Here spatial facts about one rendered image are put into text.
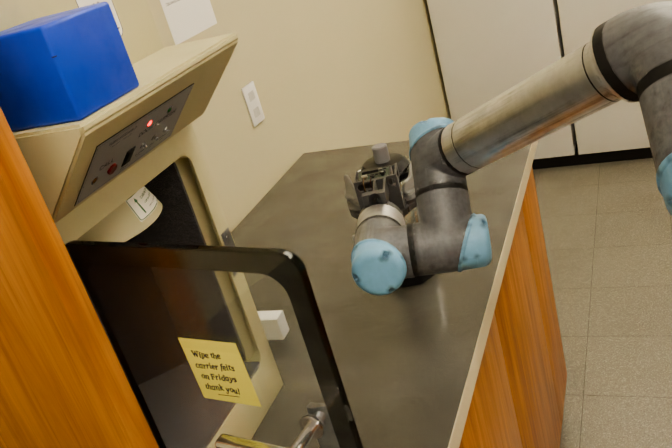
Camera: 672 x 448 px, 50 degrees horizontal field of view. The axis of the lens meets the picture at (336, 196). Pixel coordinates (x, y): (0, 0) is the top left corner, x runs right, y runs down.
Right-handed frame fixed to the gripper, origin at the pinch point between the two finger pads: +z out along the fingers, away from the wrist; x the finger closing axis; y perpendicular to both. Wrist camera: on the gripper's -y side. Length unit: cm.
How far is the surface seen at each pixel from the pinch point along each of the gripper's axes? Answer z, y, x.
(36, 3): -44, 47, 26
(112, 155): -51, 31, 21
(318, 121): 107, -18, 30
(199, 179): -28.7, 18.6, 21.9
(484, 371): -12.9, -34.2, -10.3
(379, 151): 0.2, 6.4, -0.2
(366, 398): -32.9, -20.0, 7.1
